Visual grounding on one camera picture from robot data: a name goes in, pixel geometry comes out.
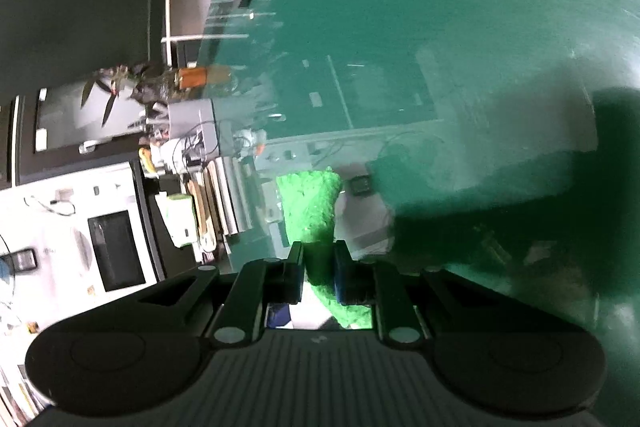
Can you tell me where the green and white box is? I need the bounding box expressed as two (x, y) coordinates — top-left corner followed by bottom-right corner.
(154, 192), (197, 249)

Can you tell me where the white appliance with dark window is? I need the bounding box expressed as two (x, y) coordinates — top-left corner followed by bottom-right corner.
(0, 161), (153, 310)

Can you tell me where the orange jar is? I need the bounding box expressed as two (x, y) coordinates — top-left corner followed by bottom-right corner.
(175, 67), (209, 90)

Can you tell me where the green cleaning cloth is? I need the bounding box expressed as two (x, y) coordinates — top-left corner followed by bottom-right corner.
(276, 167), (373, 330)

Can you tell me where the potted plant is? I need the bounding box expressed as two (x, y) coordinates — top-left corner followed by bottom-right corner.
(80, 62), (173, 128)

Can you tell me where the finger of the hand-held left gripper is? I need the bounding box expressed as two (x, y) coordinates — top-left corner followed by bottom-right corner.
(333, 239), (501, 349)
(137, 241), (304, 349)

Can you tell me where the grey storage box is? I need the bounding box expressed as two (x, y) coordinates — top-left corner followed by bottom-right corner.
(167, 99), (222, 158)

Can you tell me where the stack of books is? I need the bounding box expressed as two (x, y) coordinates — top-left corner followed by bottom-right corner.
(199, 156), (242, 239)

